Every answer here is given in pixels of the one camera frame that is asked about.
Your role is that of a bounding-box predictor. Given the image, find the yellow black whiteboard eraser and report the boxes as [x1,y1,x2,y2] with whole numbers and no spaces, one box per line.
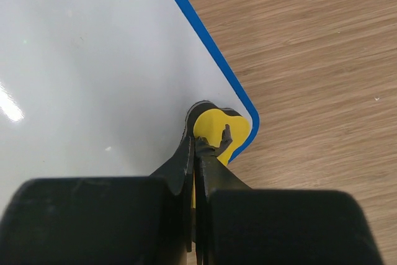
[181,101,251,210]

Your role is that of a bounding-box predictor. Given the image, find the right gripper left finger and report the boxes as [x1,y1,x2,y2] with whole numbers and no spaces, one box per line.
[1,137,195,264]

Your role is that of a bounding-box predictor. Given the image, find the blue framed whiteboard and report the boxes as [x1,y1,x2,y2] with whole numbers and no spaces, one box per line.
[1,0,260,209]

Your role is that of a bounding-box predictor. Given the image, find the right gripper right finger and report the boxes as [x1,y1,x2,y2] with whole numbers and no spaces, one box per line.
[195,125,383,264]

